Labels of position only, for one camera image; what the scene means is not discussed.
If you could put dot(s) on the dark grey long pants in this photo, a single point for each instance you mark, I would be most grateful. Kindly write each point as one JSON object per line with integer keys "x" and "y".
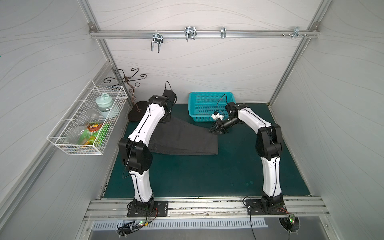
{"x": 178, "y": 137}

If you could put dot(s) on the white slotted cable duct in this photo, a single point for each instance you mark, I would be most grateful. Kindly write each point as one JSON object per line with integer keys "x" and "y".
{"x": 183, "y": 224}

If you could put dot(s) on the metal loop hook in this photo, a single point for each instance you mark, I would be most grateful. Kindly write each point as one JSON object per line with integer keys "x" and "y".
{"x": 190, "y": 33}

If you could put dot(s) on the teal plastic basket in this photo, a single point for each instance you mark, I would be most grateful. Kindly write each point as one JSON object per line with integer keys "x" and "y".
{"x": 202, "y": 105}

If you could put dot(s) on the metal double hook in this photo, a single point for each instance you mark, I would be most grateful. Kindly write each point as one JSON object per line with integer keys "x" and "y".
{"x": 157, "y": 40}

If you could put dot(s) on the white wire wall basket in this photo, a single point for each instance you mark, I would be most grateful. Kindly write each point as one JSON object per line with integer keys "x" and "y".
{"x": 85, "y": 101}

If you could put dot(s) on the clear plastic bag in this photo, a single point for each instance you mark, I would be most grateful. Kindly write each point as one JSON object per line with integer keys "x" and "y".
{"x": 91, "y": 116}

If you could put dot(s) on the green table mat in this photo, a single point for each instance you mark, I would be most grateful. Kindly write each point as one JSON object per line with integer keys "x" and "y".
{"x": 236, "y": 171}

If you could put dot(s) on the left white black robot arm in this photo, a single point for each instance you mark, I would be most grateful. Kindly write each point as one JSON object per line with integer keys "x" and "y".
{"x": 136, "y": 153}

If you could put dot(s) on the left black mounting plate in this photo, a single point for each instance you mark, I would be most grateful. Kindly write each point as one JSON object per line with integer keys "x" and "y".
{"x": 160, "y": 208}

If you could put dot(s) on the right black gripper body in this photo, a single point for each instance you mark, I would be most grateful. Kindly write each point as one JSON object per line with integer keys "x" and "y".
{"x": 219, "y": 127}

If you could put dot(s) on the small metal clip hook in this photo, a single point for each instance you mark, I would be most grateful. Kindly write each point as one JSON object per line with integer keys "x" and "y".
{"x": 223, "y": 32}

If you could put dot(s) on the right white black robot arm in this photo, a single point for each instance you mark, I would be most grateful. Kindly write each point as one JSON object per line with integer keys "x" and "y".
{"x": 269, "y": 145}

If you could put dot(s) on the pale green lidded jar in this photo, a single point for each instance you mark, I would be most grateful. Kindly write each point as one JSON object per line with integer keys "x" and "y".
{"x": 104, "y": 102}

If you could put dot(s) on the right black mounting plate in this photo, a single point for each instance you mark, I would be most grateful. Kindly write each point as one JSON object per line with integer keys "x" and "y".
{"x": 260, "y": 207}

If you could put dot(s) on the black mounting plate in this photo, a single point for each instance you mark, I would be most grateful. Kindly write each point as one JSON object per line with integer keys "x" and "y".
{"x": 260, "y": 207}
{"x": 160, "y": 208}

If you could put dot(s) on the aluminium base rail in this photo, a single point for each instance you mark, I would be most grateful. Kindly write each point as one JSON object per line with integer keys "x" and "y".
{"x": 204, "y": 208}

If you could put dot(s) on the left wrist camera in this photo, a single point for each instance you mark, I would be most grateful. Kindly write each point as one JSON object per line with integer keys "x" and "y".
{"x": 171, "y": 95}

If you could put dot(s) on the colourful snack packet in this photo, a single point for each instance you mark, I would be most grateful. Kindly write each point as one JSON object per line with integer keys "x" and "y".
{"x": 94, "y": 134}

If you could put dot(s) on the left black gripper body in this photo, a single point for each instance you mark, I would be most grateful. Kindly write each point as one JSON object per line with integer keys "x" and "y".
{"x": 166, "y": 117}

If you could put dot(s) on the right circuit board in hole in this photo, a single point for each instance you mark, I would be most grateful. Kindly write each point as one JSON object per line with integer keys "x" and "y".
{"x": 290, "y": 224}

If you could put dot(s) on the left circuit board with wires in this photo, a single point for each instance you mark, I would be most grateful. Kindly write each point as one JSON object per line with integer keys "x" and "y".
{"x": 131, "y": 227}

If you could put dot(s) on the metal bracket hook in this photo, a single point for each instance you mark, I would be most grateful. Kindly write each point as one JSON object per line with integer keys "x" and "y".
{"x": 296, "y": 33}

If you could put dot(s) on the ornate metal hook stand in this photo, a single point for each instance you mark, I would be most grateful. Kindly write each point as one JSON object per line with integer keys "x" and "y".
{"x": 138, "y": 107}

